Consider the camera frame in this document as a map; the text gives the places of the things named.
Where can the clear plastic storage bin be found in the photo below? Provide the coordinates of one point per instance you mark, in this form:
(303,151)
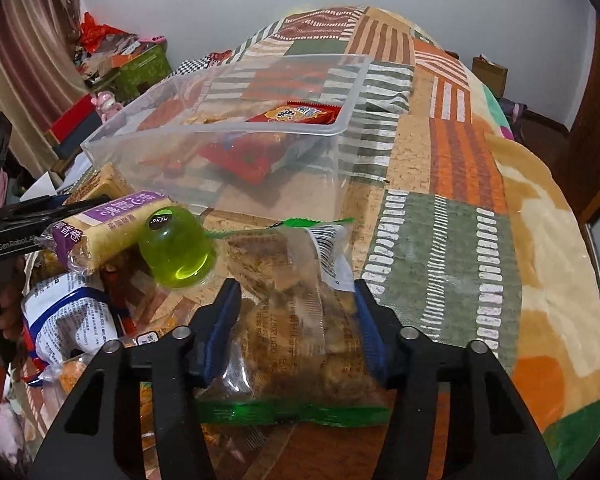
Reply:
(154,140)

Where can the blue white snack bag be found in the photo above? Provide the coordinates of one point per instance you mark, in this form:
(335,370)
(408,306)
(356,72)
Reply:
(65,316)

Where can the striped pink curtain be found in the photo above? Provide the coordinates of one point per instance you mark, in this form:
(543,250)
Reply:
(38,79)

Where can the small cardboard box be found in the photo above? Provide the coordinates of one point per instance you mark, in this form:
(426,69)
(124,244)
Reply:
(493,75)

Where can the green storage box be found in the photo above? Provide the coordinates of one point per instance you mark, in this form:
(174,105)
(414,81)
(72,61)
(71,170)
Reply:
(138,75)

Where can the purple coconut roll pack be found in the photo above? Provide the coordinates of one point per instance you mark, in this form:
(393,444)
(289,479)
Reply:
(84,242)

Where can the pink plush toy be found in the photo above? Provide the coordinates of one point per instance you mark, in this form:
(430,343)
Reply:
(106,105)

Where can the brown snacks green-sealed bag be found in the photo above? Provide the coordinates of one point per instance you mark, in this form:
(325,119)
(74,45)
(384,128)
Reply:
(295,353)

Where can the checkered patterned sheet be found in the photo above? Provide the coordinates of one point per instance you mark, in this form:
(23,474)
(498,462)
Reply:
(210,60)

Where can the patchwork striped blanket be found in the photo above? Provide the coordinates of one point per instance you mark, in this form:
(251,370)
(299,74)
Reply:
(457,228)

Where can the cracker pack clear wrap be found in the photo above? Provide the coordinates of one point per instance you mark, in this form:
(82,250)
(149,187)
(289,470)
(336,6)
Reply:
(107,181)

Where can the red gift box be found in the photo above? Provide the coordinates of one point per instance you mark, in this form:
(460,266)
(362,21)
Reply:
(63,126)

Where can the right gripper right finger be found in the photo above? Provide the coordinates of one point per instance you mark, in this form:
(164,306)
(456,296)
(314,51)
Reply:
(456,414)

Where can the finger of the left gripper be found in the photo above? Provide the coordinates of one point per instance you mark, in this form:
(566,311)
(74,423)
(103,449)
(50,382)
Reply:
(45,207)

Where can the operator left hand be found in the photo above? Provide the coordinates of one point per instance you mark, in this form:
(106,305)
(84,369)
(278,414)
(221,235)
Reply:
(11,318)

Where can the green jelly cup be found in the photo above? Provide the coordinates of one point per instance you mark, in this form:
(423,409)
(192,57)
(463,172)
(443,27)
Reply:
(176,248)

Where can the orange fried snacks clear bag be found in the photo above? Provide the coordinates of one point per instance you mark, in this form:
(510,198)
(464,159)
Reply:
(62,377)

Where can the red plastic bag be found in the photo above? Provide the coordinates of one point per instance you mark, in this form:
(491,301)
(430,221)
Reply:
(93,34)

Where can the red cartoon snack bag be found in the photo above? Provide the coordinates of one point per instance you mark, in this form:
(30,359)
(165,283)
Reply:
(253,155)

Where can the wooden door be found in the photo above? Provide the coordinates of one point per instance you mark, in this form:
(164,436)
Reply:
(577,170)

